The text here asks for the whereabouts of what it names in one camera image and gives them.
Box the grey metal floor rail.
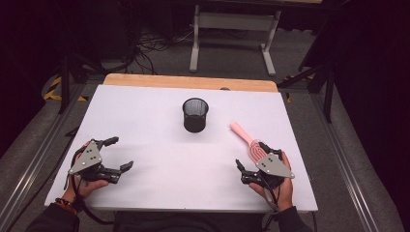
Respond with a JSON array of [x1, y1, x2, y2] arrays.
[[0, 82, 86, 224], [309, 92, 383, 232]]

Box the pink slotted spatula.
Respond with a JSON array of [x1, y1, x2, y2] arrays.
[[229, 121, 271, 164]]

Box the yellow black hazard tape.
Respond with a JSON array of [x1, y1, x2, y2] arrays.
[[282, 73, 316, 104], [43, 74, 89, 102]]

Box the beaded wrist bracelet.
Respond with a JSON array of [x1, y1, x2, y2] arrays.
[[54, 196, 79, 216]]

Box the black mesh pen cup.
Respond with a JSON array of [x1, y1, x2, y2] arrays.
[[182, 97, 210, 133]]

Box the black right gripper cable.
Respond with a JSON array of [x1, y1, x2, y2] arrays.
[[261, 180, 282, 232]]

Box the person's right hand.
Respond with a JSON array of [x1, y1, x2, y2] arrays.
[[249, 151, 295, 213]]

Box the white table cover sheet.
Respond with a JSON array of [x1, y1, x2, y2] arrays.
[[44, 84, 319, 214]]

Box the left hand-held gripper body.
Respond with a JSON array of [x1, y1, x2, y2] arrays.
[[68, 138, 122, 185]]

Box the white metal desk frame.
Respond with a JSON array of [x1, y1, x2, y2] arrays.
[[189, 0, 282, 77]]

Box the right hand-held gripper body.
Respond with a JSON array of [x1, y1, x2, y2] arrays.
[[241, 151, 296, 189]]

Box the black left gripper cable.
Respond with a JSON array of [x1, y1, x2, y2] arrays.
[[67, 151, 114, 226]]

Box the wooden table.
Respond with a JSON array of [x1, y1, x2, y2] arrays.
[[102, 72, 279, 94]]

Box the black metal stand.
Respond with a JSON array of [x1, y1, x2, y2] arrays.
[[277, 59, 337, 124], [57, 52, 109, 115]]

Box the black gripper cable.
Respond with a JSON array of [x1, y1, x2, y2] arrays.
[[261, 180, 282, 232], [67, 151, 114, 226]]

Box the tangle of black floor cables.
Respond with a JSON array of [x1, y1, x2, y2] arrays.
[[127, 27, 196, 75]]

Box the person's left hand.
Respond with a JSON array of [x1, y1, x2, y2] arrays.
[[62, 140, 109, 203]]

